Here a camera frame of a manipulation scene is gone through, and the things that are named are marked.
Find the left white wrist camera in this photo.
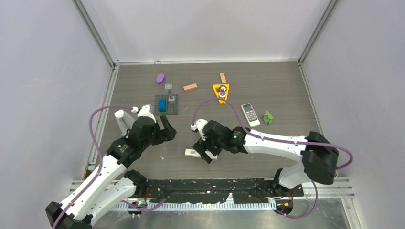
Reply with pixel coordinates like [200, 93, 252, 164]
[131, 104, 157, 123]

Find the purple cap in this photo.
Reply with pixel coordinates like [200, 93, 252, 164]
[156, 73, 165, 85]

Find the green owl toy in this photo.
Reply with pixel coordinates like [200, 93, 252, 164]
[262, 111, 274, 125]

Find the slim white remote control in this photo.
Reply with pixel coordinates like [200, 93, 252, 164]
[185, 149, 218, 160]

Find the white metronome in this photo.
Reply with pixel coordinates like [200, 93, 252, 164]
[114, 109, 135, 137]

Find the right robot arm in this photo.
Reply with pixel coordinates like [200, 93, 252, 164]
[191, 119, 339, 196]

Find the grey lego baseplate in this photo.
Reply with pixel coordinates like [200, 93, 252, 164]
[153, 83, 179, 115]

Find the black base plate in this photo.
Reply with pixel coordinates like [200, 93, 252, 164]
[126, 178, 304, 205]

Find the orange toy board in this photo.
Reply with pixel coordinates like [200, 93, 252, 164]
[212, 83, 230, 104]

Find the blue lego brick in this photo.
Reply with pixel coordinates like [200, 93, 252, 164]
[158, 99, 167, 112]

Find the wooden block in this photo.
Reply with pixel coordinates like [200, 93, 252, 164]
[183, 83, 198, 91]

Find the thin wooden stick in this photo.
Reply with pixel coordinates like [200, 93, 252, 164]
[219, 73, 227, 84]

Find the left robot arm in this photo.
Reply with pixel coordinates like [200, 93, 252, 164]
[45, 115, 177, 229]

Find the large white remote control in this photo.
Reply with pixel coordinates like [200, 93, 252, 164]
[241, 103, 260, 127]

